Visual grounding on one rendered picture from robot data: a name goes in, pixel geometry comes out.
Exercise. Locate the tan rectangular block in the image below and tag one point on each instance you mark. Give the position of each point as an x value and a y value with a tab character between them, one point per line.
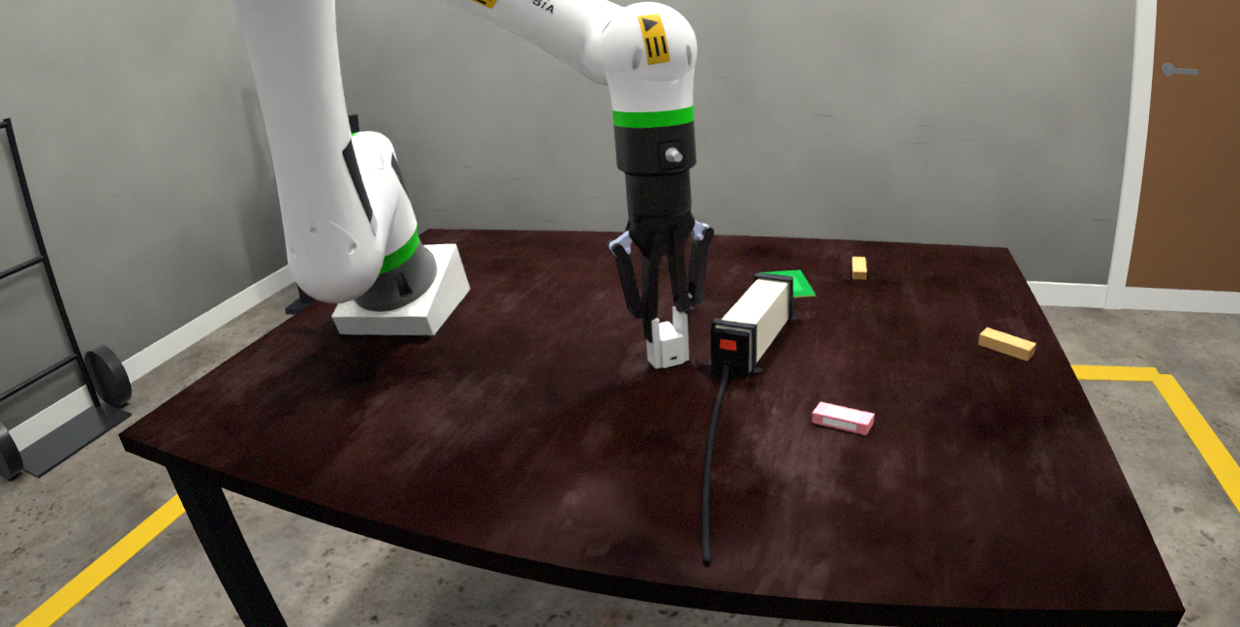
1007	344

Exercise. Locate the white charger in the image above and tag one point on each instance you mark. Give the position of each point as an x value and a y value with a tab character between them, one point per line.
672	345

